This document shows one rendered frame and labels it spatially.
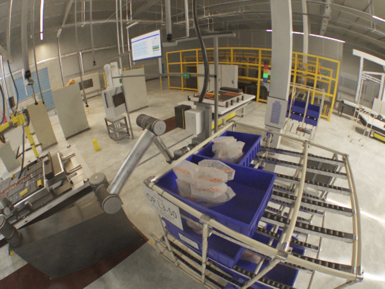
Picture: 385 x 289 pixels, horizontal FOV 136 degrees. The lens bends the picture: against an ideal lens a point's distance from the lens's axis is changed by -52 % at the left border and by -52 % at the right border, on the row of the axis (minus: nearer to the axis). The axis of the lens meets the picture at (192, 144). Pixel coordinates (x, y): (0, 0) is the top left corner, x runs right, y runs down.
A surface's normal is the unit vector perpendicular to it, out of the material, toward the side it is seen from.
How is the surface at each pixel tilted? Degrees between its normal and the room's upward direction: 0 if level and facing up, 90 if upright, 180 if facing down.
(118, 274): 0
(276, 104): 90
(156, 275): 0
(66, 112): 90
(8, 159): 90
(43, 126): 90
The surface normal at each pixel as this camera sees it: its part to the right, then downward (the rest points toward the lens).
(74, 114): 0.77, 0.29
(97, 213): -0.04, -0.87
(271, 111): -0.65, 0.40
